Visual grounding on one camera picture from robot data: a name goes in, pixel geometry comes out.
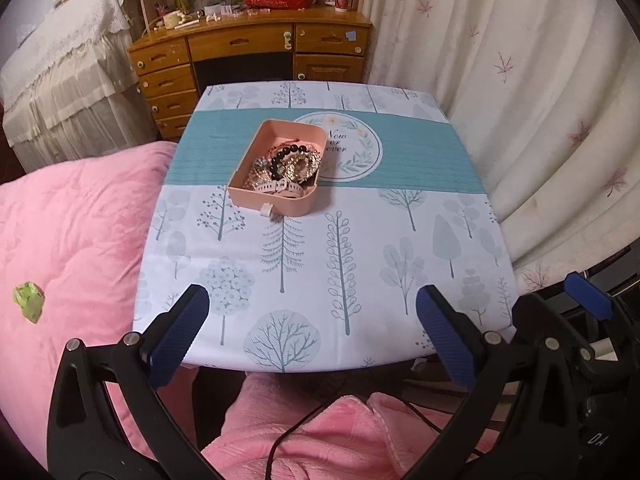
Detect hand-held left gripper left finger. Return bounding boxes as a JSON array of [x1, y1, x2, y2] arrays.
[[47, 284, 221, 480]]

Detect white lace cover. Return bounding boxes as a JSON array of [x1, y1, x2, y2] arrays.
[[0, 0, 162, 161]]

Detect pink fleece robe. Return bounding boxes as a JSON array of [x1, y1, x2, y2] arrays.
[[200, 374, 501, 480]]

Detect white leaf print curtain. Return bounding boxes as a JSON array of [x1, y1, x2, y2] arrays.
[[359, 0, 640, 292]]

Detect white watch strap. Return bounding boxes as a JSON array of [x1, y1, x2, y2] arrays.
[[246, 176, 307, 222]]

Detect black bead bracelet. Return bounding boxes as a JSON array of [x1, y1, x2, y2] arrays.
[[269, 144, 312, 182]]

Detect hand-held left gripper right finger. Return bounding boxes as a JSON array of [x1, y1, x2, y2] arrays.
[[405, 285, 596, 480]]

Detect green crumpled paper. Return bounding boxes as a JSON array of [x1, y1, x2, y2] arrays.
[[14, 282, 46, 324]]

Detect pink blanket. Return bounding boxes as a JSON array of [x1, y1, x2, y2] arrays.
[[0, 141, 201, 463]]

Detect wooden desk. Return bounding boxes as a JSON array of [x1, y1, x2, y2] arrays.
[[127, 7, 374, 142]]

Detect tree print tablecloth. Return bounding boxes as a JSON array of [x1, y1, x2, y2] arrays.
[[132, 81, 517, 374]]

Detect black cable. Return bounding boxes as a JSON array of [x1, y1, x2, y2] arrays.
[[266, 371, 352, 480]]

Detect pink jewelry box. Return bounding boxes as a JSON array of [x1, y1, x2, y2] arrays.
[[227, 119, 331, 218]]

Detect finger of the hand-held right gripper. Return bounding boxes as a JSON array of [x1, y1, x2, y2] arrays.
[[565, 271, 640, 341], [512, 292, 621, 391]]

